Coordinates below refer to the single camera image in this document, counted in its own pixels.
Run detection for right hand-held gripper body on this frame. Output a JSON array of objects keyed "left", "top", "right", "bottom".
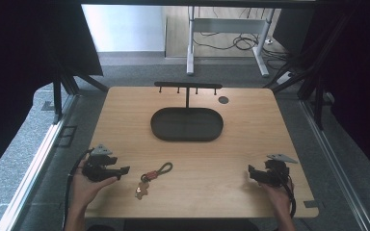
[{"left": 255, "top": 153, "right": 299, "bottom": 188}]

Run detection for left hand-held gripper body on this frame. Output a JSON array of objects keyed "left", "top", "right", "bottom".
[{"left": 82, "top": 143, "right": 119, "bottom": 183}]

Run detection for keychain with red cord loop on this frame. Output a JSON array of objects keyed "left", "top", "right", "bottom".
[{"left": 134, "top": 161, "right": 174, "bottom": 201}]

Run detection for black key rack with tray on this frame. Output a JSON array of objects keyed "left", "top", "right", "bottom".
[{"left": 149, "top": 81, "right": 225, "bottom": 142}]

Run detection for person's left hand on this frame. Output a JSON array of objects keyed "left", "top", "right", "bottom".
[{"left": 71, "top": 159, "right": 119, "bottom": 210}]

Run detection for person's right hand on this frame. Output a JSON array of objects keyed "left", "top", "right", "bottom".
[{"left": 257, "top": 178, "right": 295, "bottom": 217}]

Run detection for person's dark clothing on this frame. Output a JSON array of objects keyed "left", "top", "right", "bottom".
[{"left": 86, "top": 218, "right": 260, "bottom": 231}]

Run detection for black metal stand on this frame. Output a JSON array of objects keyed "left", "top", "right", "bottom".
[
  {"left": 51, "top": 57, "right": 110, "bottom": 125},
  {"left": 263, "top": 13, "right": 335, "bottom": 131}
]

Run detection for white power strip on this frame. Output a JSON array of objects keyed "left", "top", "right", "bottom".
[{"left": 276, "top": 71, "right": 295, "bottom": 86}]

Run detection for black curtain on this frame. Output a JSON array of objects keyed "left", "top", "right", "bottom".
[
  {"left": 0, "top": 0, "right": 104, "bottom": 186},
  {"left": 271, "top": 0, "right": 370, "bottom": 177}
]

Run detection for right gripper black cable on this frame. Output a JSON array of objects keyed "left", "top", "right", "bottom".
[{"left": 275, "top": 165, "right": 298, "bottom": 219}]

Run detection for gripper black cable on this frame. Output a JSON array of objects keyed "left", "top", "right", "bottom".
[
  {"left": 275, "top": 165, "right": 298, "bottom": 219},
  {"left": 63, "top": 147, "right": 94, "bottom": 231}
]

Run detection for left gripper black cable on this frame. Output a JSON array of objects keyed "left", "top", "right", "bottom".
[{"left": 63, "top": 147, "right": 94, "bottom": 231}]

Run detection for aluminium floor rail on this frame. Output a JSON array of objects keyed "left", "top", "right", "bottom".
[
  {"left": 0, "top": 94, "right": 78, "bottom": 231},
  {"left": 300, "top": 92, "right": 370, "bottom": 231}
]

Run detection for black floor cables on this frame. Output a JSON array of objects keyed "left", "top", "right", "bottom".
[{"left": 192, "top": 7, "right": 291, "bottom": 65}]

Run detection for white metal desk frame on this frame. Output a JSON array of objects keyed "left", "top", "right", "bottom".
[{"left": 186, "top": 6, "right": 276, "bottom": 78}]

